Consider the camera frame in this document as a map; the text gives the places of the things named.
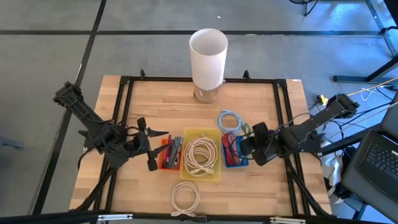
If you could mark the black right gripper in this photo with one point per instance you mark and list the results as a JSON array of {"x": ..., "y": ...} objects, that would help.
[{"x": 267, "y": 147}]

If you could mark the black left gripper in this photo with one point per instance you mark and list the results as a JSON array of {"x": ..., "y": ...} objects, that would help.
[{"x": 141, "y": 144}]

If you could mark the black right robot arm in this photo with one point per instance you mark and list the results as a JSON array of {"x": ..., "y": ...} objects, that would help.
[{"x": 326, "y": 113}]

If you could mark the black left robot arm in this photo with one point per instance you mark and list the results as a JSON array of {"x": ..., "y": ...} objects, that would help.
[{"x": 81, "y": 109}]

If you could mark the orange slotted plastic basket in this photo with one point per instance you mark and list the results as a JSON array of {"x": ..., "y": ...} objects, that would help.
[{"x": 161, "y": 155}]

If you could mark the blue slotted plastic basket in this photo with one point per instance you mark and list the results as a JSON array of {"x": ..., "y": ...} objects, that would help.
[{"x": 244, "y": 163}]

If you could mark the yellow translucent plastic bin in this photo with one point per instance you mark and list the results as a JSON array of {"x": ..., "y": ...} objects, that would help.
[{"x": 216, "y": 177}]

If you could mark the yellow plug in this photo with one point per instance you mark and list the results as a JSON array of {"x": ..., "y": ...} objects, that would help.
[{"x": 323, "y": 100}]

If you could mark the white shade wooden table lamp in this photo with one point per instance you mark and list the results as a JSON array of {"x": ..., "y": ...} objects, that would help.
[{"x": 208, "y": 62}]

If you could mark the black laptop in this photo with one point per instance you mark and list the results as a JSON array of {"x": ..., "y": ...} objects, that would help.
[{"x": 376, "y": 168}]

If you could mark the black desk leg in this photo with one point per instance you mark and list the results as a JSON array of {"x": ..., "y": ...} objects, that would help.
[{"x": 367, "y": 77}]

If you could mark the black floor fan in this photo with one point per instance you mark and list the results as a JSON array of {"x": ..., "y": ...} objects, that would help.
[{"x": 306, "y": 6}]

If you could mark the black aluminium table frame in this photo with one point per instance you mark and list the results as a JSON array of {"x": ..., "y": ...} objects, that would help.
[{"x": 280, "y": 102}]

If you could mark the black frame clamp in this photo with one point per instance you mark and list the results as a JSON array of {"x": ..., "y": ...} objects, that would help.
[
  {"x": 246, "y": 74},
  {"x": 142, "y": 74}
]

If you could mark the white metal bracket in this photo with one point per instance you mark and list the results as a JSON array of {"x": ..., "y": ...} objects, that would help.
[
  {"x": 287, "y": 220},
  {"x": 115, "y": 217}
]

